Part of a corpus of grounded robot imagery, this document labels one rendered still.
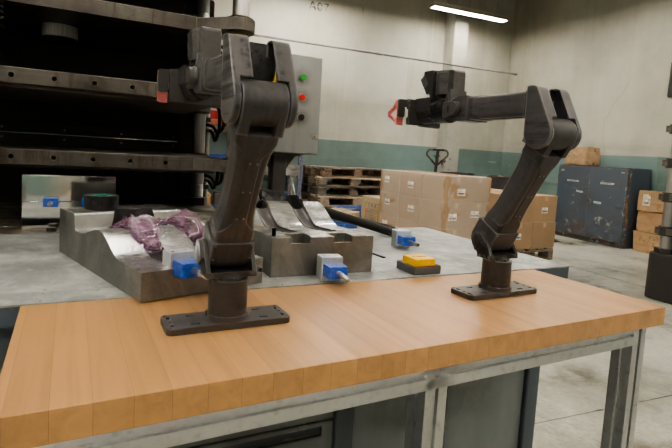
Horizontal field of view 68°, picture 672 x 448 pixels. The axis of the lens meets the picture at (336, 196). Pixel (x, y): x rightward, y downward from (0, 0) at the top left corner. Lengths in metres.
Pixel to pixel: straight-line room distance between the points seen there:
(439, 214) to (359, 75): 4.23
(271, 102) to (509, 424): 1.30
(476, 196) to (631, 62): 4.21
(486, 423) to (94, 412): 1.21
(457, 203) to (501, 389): 3.57
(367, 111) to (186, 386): 8.19
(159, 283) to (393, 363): 0.45
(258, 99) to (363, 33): 8.19
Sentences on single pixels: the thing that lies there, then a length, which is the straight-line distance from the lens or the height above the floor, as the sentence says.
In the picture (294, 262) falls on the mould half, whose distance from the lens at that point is 1.14.
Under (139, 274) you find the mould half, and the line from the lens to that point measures 0.95.
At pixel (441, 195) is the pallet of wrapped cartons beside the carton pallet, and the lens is 5.00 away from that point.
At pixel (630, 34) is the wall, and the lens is 8.86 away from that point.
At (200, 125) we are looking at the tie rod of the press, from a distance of 2.50.
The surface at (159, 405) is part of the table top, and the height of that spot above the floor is 0.78.
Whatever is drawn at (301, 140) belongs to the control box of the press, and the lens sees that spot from 2.05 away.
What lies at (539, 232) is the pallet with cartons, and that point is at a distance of 6.09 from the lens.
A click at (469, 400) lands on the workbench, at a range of 1.56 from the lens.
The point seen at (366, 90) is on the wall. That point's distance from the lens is 8.73.
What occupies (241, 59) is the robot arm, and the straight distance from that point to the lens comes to 0.70.
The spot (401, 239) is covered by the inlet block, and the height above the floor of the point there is 0.83.
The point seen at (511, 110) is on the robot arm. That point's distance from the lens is 1.11.
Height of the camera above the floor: 1.08
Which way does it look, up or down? 5 degrees down
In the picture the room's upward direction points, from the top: 3 degrees clockwise
